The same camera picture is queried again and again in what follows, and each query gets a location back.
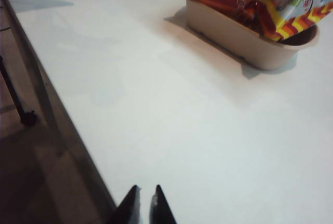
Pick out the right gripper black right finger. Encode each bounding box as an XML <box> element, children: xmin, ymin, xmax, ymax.
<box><xmin>149</xmin><ymin>184</ymin><xmax>178</xmax><ymax>224</ymax></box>

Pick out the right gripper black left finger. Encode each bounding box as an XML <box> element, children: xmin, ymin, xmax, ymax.
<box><xmin>110</xmin><ymin>184</ymin><xmax>142</xmax><ymax>224</ymax></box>

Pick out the beige pulp food box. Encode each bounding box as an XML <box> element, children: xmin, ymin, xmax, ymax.
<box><xmin>182</xmin><ymin>0</ymin><xmax>320</xmax><ymax>70</ymax></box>

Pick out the black pole with foot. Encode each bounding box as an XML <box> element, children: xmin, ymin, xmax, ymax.
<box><xmin>0</xmin><ymin>55</ymin><xmax>36</xmax><ymax>126</ymax></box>

